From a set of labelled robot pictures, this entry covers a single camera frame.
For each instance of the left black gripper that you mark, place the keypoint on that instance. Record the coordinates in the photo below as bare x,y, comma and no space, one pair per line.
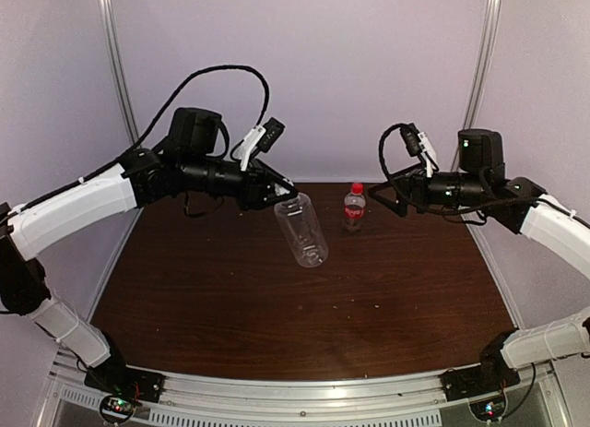
252,193

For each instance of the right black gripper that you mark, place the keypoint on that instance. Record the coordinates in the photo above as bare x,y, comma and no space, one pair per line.
415,182

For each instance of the white bottle cap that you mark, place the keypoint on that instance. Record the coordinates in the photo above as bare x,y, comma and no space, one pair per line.
285,192

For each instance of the large clear plastic bottle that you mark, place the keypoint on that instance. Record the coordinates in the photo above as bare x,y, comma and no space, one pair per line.
302,231

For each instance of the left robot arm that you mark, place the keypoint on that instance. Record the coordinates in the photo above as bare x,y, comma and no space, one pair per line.
181,163

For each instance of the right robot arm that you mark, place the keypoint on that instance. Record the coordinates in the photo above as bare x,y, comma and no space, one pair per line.
521,206

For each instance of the small cola bottle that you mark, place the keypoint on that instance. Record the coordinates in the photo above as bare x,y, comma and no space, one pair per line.
354,207

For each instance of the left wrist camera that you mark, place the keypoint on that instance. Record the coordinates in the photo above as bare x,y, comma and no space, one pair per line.
260,139

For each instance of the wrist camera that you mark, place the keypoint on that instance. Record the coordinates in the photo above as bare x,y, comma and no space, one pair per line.
260,139
418,145

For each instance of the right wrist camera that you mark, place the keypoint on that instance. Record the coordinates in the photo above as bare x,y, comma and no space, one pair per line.
418,145

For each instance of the right rear frame post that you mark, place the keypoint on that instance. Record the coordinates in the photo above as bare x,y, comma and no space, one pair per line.
488,38

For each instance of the frame post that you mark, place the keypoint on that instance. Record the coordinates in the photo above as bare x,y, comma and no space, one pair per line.
488,38
117,67

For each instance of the left rear frame post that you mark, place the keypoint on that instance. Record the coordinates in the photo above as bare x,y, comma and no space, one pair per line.
117,67

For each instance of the aluminium front frame rail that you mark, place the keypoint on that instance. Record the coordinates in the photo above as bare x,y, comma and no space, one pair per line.
405,400

